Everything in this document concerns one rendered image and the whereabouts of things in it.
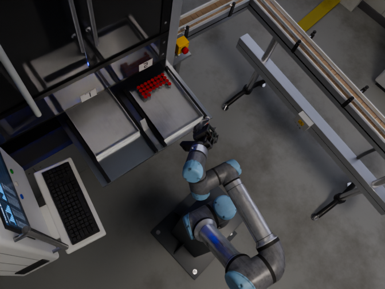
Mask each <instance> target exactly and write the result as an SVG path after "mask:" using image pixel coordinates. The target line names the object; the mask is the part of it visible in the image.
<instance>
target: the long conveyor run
mask: <svg viewBox="0 0 385 289"><path fill-rule="evenodd" d="M247 9H248V10H249V11H250V12H251V13H252V15H254V16H255V17H256V19H257V20H258V21H259V22H260V23H261V24H262V26H263V27H264V28H265V29H266V30H267V31H268V32H269V33H270V34H271V35H272V36H273V38H274V39H275V40H276V41H277V42H278V43H279V44H280V45H281V46H282V47H283V48H284V50H285V51H286V52H287V53H288V54H289V55H290V56H291V58H292V59H294V61H295V62H296V63H297V64H298V65H299V66H300V67H301V69H302V70H303V71H304V72H305V73H306V74H307V75H308V76H309V77H310V78H311V79H312V80H313V82H314V83H315V84H316V85H317V86H318V87H319V88H320V89H321V90H322V91H323V92H324V94H325V95H326V96H327V97H328V98H329V99H330V101H331V102H332V103H333V104H334V105H335V106H336V107H337V108H338V109H339V110H340V111H341V113H342V114H343V115H344V116H345V117H346V118H347V119H348V120H349V121H350V122H351V123H352V125H353V126H354V127H355V128H356V129H357V130H358V131H359V132H360V133H361V134H362V135H363V136H364V138H365V139H366V140H367V141H368V142H369V143H370V145H371V146H372V147H373V148H374V149H375V150H376V151H377V152H378V153H379V154H380V155H381V157H382V158H383V159H384V160H385V117H384V116H383V114H382V113H381V112H380V111H379V110H378V109H377V108H376V107H375V106H374V105H373V104H372V103H371V102H370V101H369V100H368V99H367V98H366V97H365V95H364V94H363V93H364V92H365V91H366V90H367V89H369V86H367V85H366V86H365V87H363V88H362V89H361V90H359V89H358V88H357V87H356V85H355V84H354V83H353V82H352V81H351V80H350V79H349V78H348V77H347V76H346V75H345V74H344V73H343V72H342V71H341V70H340V69H339V68H338V67H337V65H336V64H335V63H334V62H333V61H332V60H331V59H330V58H329V57H328V56H327V55H326V54H325V53H324V52H323V51H322V50H321V49H320V48H319V46H318V45H317V44H316V43H315V42H314V41H313V40H312V38H313V37H314V36H315V34H316V31H315V30H314V31H313V32H312V33H311V35H310V36H308V35H307V34H306V32H304V31H303V30H302V28H301V27H300V26H299V25H298V24H297V23H296V22H295V21H294V20H293V19H292V17H291V16H290V15H289V14H288V13H287V12H286V11H285V10H284V9H283V8H282V7H281V6H280V5H279V4H278V3H277V2H276V1H275V0H250V2H249V5H248V7H247Z"/></svg>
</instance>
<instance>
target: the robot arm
mask: <svg viewBox="0 0 385 289"><path fill-rule="evenodd" d="M209 121H210V119H207V120H202V121H201V122H199V123H198V124H197V125H195V126H194V129H193V139H194V141H182V142H181V143H180V146H181V147H182V149H183V150H184V151H188V152H189V154H188V156H187V159H186V162H185V164H184V166H183V171H182V176H183V178H184V179H185V180H186V181H188V183H189V186H190V191H191V194H192V197H193V198H194V199H196V200H199V201H202V200H205V199H207V198H208V196H209V195H210V190H211V189H213V188H216V187H217V186H219V185H221V184H222V185H223V187H224V188H225V190H226V191H227V193H228V195H229V196H226V195H221V196H218V197H217V198H216V199H215V200H212V201H210V202H208V203H207V204H206V205H204V206H201V207H200V208H198V209H196V210H194V211H192V212H190V213H188V214H187V215H185V216H183V223H184V226H185V228H186V231H187V233H188V235H189V237H190V239H191V240H193V239H197V240H198V241H201V242H204V244H205V245H206V246H207V247H208V249H209V250H210V251H211V252H212V253H213V255H214V256H215V257H216V258H217V259H218V261H219V262H220V263H221V264H222V265H223V266H224V268H225V280H226V283H227V285H228V286H229V288H230V289H266V288H268V287H269V286H271V285H272V284H274V283H276V282H278V281H279V280H280V279H281V277H282V276H283V274H284V271H285V264H286V262H285V252H284V248H283V246H282V243H281V241H280V239H279V238H278V236H276V235H274V234H273V233H272V231H271V230H270V228H269V226H268V224H267V223H266V221H265V219H264V218H263V216H262V214H261V212H260V211H259V209H258V208H257V206H256V204H255V203H254V201H253V199H252V197H251V196H250V194H249V192H248V191H247V189H246V188H245V185H244V184H243V182H242V181H241V179H240V177H239V175H240V174H241V168H240V165H239V163H238V162H237V161H236V160H235V159H230V160H228V161H226V162H222V164H220V165H218V166H216V167H214V168H212V169H210V170H208V171H205V164H206V160H207V157H208V154H209V149H212V148H213V144H215V143H217V141H218V137H219V135H217V133H216V132H215V130H216V127H214V128H212V126H211V125H210V124H207V123H208V122H209ZM216 138H217V140H215V139H216ZM236 211H238V213H239V215H240V216H241V218H242V219H243V221H244V223H245V225H246V227H247V228H248V230H249V232H250V234H251V235H252V237H253V239H254V241H255V242H256V250H257V251H258V254H257V255H255V256H253V257H252V258H250V257H249V256H248V255H247V254H245V253H240V252H239V251H238V250H237V249H236V248H235V247H234V245H233V244H232V243H231V242H230V241H229V240H228V239H227V238H226V237H225V236H224V235H223V234H222V233H221V232H220V231H219V229H221V228H223V227H225V226H226V225H227V224H228V223H229V221H230V219H231V218H233V217H234V215H235V213H236Z"/></svg>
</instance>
